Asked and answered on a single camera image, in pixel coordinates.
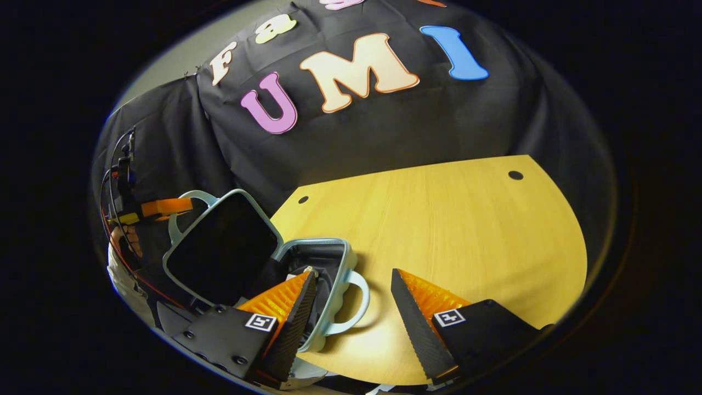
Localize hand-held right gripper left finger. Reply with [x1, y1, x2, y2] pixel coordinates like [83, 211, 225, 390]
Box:
[172, 269, 318, 385]

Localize light blue suitcase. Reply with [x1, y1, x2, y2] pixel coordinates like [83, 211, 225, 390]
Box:
[162, 189, 371, 391]

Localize red cable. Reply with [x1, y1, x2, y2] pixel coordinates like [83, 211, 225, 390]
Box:
[100, 206, 187, 309]

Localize black cable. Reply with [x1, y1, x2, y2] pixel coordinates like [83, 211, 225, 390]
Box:
[101, 127, 138, 220]

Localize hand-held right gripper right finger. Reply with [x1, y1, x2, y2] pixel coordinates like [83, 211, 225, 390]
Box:
[390, 268, 556, 386]

